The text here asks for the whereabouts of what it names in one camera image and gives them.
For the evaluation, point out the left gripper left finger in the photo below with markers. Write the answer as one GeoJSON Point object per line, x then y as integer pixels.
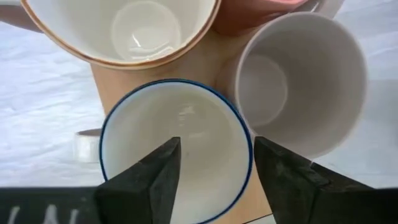
{"type": "Point", "coordinates": [149, 186]}

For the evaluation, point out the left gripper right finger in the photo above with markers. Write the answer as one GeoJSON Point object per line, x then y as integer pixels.
{"type": "Point", "coordinates": [286, 180]}

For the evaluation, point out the blue white floral mug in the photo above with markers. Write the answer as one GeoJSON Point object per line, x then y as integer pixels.
{"type": "Point", "coordinates": [202, 124]}

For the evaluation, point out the grey mug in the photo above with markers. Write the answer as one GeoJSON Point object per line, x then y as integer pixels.
{"type": "Point", "coordinates": [311, 77]}

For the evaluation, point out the pink mug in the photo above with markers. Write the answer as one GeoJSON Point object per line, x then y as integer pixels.
{"type": "Point", "coordinates": [248, 15]}

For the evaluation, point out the cream white mug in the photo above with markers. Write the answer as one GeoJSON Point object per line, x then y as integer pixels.
{"type": "Point", "coordinates": [77, 25]}

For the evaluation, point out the wooden rack black frame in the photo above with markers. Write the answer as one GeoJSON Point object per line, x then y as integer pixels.
{"type": "Point", "coordinates": [199, 67]}

